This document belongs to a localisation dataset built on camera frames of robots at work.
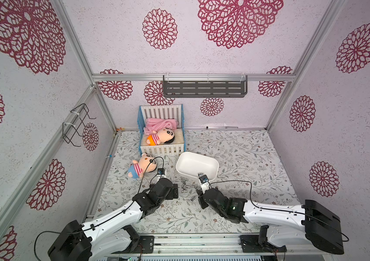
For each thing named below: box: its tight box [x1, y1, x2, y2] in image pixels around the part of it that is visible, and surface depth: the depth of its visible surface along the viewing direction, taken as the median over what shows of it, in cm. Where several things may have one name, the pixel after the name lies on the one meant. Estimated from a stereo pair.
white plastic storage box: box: [175, 151, 220, 181], surface depth 102 cm
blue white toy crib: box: [137, 103, 187, 157], surface depth 109 cm
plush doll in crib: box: [146, 127, 175, 146], surface depth 103 cm
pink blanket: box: [143, 117, 179, 136], surface depth 111 cm
